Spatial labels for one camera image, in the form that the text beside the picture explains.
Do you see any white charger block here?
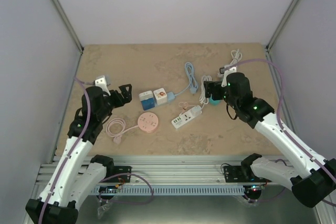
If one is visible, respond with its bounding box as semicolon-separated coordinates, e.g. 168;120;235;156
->
139;90;153;101

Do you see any dark blue cube socket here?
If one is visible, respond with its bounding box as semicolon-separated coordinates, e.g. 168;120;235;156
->
141;98;155;111

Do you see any pink braided cable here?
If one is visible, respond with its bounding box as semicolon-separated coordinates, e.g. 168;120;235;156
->
177;101;196;112

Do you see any white cube socket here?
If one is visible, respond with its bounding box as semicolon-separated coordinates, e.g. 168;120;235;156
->
153;88;167;105

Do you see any white charger with cable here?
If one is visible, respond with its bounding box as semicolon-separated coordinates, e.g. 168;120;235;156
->
191;105;202;117

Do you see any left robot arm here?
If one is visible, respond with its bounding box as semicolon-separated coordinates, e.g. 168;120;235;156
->
26;84;132;223

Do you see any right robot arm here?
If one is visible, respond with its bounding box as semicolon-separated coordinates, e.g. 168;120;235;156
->
203;72;335;208

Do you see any teal power strip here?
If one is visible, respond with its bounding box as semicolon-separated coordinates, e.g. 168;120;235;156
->
208;98;221;106

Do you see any white power strip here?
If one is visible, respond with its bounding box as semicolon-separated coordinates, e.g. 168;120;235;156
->
171;109;202;129

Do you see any pink round power strip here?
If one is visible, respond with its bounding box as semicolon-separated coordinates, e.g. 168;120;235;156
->
138;112;159;133

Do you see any light blue power strip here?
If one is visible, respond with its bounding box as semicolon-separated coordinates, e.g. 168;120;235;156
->
154;92;175;107

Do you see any light blue coiled cable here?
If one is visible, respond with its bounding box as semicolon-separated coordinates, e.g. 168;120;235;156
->
174;61;198;96

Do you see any white coiled cable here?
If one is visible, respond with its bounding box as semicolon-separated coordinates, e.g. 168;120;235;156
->
198;74;213;109

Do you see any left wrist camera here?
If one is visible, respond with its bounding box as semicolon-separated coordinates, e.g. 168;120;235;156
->
94;75;111;96

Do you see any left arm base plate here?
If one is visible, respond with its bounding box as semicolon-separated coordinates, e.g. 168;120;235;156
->
110;166;132;184

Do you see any aluminium rail frame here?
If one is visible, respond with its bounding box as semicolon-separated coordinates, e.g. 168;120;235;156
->
31;155;335;223

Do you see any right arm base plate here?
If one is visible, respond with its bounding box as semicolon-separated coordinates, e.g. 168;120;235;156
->
222;165;251;183

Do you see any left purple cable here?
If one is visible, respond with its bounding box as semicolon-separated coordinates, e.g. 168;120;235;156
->
38;77;154;224

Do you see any purple cable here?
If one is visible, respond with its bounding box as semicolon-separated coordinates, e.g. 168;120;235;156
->
38;77;154;224
235;58;336;206

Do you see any blue slotted cable duct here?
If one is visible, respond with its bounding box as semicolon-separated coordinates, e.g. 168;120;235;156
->
89;185;245;196

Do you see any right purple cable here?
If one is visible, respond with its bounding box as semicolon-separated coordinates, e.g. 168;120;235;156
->
235;58;336;206

